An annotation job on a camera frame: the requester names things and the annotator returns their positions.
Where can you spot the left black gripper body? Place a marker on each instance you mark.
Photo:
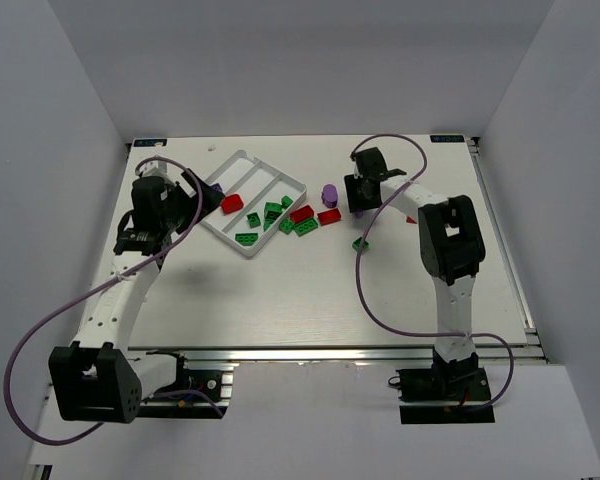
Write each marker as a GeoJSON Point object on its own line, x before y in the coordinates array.
{"type": "Point", "coordinates": [190, 201]}

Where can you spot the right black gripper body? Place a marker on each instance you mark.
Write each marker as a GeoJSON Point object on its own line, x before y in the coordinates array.
{"type": "Point", "coordinates": [356, 193]}

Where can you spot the red rounded lego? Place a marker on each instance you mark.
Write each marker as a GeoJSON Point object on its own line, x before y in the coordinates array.
{"type": "Point", "coordinates": [231, 204]}

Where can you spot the purple rounded lego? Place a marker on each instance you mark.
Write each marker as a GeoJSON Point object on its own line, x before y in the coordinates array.
{"type": "Point", "coordinates": [329, 196]}

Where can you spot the green lego square brick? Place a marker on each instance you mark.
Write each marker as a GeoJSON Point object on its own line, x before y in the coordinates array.
{"type": "Point", "coordinates": [253, 220]}

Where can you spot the green L-shaped lego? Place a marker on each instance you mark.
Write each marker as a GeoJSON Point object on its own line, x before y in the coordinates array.
{"type": "Point", "coordinates": [246, 239]}

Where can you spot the green rounded lego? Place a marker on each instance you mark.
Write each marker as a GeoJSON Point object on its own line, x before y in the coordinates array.
{"type": "Point", "coordinates": [272, 207]}

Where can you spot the green lego two-by-two brick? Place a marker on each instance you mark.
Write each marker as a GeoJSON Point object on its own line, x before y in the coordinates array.
{"type": "Point", "coordinates": [272, 215]}

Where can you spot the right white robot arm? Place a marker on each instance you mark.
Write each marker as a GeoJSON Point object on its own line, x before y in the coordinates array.
{"type": "Point", "coordinates": [451, 250]}

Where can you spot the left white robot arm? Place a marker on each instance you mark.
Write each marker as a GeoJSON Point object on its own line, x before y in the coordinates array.
{"type": "Point", "coordinates": [94, 377]}

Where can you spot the red lego brick right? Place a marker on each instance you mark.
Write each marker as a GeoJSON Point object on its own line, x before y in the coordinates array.
{"type": "Point", "coordinates": [329, 217]}

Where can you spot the red lego brick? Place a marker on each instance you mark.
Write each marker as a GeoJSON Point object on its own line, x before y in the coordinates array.
{"type": "Point", "coordinates": [302, 214]}
{"type": "Point", "coordinates": [329, 217]}

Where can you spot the red lego brick upper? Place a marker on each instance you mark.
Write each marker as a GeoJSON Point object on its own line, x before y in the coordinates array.
{"type": "Point", "coordinates": [302, 214]}

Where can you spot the white divided tray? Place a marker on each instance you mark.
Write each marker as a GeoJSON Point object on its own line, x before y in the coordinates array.
{"type": "Point", "coordinates": [256, 182]}

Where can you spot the left blue label sticker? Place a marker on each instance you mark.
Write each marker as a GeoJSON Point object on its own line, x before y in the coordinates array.
{"type": "Point", "coordinates": [149, 142]}

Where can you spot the blue label sticker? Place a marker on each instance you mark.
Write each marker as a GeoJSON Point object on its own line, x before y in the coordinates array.
{"type": "Point", "coordinates": [149, 142]}
{"type": "Point", "coordinates": [447, 138]}

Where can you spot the green long lego brick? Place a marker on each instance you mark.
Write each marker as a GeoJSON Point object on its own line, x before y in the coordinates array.
{"type": "Point", "coordinates": [306, 227]}

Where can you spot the small green lego in tray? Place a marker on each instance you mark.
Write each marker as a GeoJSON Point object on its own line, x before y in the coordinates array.
{"type": "Point", "coordinates": [286, 202]}

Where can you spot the green lego brick by tray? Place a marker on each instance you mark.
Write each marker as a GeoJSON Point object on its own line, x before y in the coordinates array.
{"type": "Point", "coordinates": [287, 226]}

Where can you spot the right blue label sticker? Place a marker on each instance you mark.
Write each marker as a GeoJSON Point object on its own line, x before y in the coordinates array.
{"type": "Point", "coordinates": [447, 138]}

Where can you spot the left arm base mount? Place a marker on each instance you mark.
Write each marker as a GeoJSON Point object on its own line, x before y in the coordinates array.
{"type": "Point", "coordinates": [190, 385]}

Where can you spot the aluminium table frame rail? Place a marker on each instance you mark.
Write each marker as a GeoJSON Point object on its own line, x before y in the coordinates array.
{"type": "Point", "coordinates": [529, 352]}

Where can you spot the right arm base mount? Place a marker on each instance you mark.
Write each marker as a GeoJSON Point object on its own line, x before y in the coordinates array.
{"type": "Point", "coordinates": [423, 402]}

